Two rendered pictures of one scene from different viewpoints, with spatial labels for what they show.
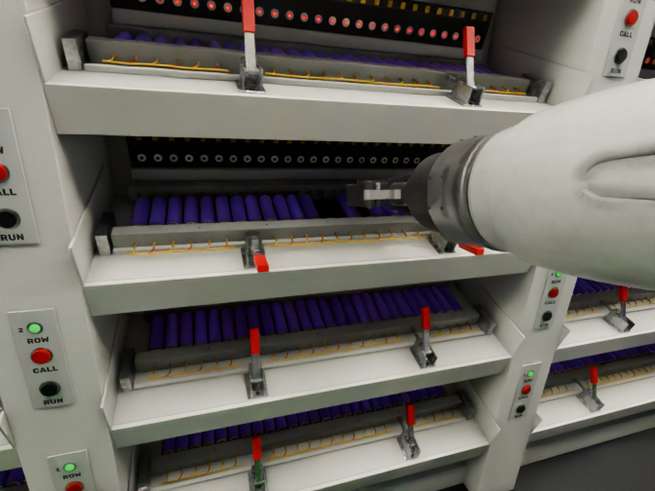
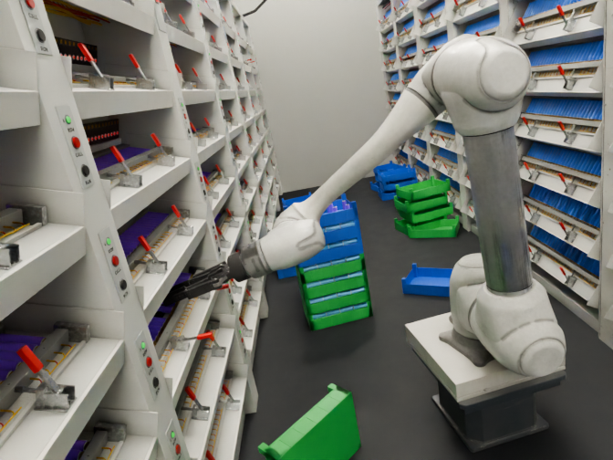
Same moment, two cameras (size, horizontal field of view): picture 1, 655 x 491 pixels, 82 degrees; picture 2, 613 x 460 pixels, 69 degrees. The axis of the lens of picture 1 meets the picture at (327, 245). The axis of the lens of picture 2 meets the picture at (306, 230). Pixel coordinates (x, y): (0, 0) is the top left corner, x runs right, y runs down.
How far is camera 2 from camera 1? 0.93 m
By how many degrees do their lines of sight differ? 66
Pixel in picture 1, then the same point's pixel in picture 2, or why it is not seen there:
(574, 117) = (286, 236)
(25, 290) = (164, 417)
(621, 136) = (299, 238)
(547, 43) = (174, 193)
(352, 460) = (227, 432)
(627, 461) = (266, 349)
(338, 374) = (212, 384)
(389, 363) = (215, 366)
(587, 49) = (197, 194)
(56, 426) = not seen: outside the picture
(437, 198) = (252, 268)
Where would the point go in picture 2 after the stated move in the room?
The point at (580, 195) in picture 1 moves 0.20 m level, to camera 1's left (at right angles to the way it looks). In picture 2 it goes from (298, 249) to (269, 287)
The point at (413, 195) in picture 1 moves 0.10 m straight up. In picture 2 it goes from (236, 273) to (227, 235)
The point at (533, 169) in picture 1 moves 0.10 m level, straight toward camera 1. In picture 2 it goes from (286, 249) to (316, 255)
